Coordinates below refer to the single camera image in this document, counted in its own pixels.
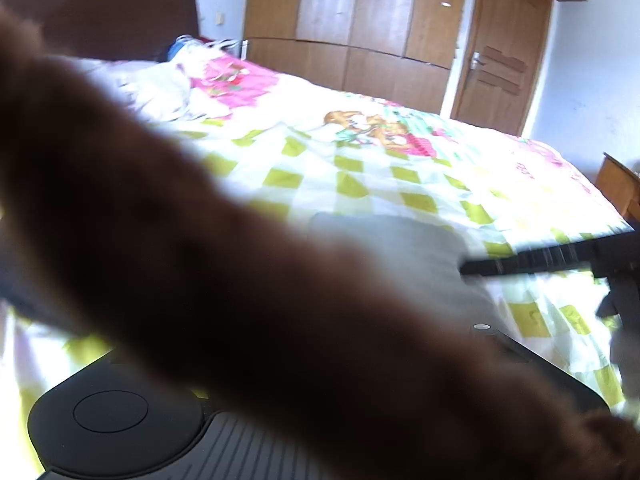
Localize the light grey-green pants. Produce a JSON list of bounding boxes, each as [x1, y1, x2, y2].
[[309, 212, 515, 336]]

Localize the wooden side cabinet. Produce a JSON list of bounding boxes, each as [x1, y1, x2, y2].
[[596, 154, 640, 230]]

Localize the colourful checkered bed sheet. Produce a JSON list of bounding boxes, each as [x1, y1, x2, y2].
[[1, 56, 639, 479]]

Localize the wooden door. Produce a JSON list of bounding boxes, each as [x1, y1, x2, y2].
[[452, 0, 552, 136]]

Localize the wooden wardrobe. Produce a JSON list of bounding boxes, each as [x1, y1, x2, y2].
[[244, 0, 464, 113]]

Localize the cream cloth bag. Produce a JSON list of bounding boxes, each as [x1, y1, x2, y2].
[[166, 35, 241, 78]]

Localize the white pink patterned pillow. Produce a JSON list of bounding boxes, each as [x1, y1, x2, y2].
[[65, 58, 231, 122]]

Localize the brown furry lens obstruction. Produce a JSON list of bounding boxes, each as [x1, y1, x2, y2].
[[1, 12, 639, 479]]

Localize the dark wooden headboard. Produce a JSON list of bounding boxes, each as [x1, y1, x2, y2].
[[1, 0, 200, 61]]

